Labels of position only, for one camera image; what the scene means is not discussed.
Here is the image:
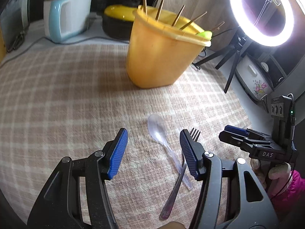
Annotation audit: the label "green plastic spoon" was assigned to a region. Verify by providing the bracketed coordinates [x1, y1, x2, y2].
[197, 31, 213, 41]

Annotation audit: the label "right hand white glove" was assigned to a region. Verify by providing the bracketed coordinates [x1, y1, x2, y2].
[250, 159, 291, 195]

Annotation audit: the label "white floral rice cooker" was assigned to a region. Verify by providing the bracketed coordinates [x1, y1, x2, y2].
[236, 54, 274, 101]

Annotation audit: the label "metal fork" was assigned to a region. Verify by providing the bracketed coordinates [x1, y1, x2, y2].
[159, 127, 201, 221]

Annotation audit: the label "clear plastic spoon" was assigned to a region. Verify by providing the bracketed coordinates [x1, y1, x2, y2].
[147, 113, 194, 191]

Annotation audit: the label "black tripod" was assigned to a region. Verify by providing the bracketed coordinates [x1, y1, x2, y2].
[193, 31, 247, 94]

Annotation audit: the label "pink checkered table cloth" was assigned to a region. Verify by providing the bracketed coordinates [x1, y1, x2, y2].
[1, 44, 251, 228]

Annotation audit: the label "yellow plastic utensil container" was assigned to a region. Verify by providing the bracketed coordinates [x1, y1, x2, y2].
[126, 6, 211, 88]

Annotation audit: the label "phone holder clamp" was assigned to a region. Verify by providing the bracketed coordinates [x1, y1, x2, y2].
[253, 0, 281, 26]

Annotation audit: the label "yellow lidded black pot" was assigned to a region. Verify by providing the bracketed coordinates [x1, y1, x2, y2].
[102, 4, 137, 40]

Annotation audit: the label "black scissors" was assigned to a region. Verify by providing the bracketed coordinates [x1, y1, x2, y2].
[7, 31, 25, 53]

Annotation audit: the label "white blue appliance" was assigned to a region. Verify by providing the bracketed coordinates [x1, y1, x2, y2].
[43, 0, 92, 44]

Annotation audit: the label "black power cable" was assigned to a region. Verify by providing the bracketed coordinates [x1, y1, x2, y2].
[191, 47, 208, 71]

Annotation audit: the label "white ring light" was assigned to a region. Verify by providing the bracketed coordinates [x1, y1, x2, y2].
[230, 0, 294, 47]

